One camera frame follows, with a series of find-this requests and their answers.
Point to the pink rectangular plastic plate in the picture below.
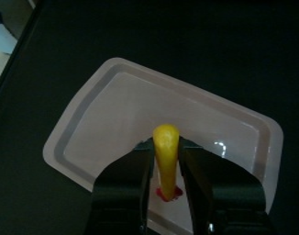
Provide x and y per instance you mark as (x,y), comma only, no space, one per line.
(128,116)

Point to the light blue white object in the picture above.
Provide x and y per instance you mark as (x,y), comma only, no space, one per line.
(2,39)

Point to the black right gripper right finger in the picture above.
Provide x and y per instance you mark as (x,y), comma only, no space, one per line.
(221,189)

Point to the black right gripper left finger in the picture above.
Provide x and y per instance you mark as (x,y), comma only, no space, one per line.
(125,183)

